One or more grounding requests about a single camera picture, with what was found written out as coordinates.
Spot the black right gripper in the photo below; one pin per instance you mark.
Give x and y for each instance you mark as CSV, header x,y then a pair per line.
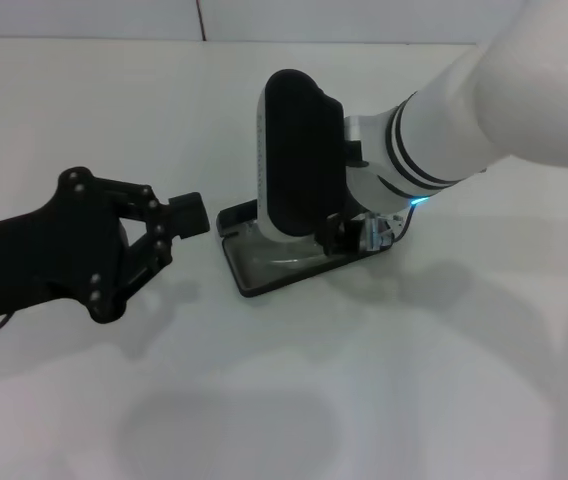
x,y
353,211

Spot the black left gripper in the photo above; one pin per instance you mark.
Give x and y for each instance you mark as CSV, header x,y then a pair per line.
x,y
54,255

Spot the clear white glasses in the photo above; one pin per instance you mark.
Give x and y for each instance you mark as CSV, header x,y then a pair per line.
x,y
376,232

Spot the black glasses case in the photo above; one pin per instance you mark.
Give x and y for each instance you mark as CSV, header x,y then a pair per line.
x,y
231,217

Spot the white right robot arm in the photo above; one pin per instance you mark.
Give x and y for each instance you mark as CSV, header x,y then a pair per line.
x,y
464,125

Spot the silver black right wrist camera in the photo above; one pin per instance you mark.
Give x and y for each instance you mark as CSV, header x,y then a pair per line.
x,y
304,150

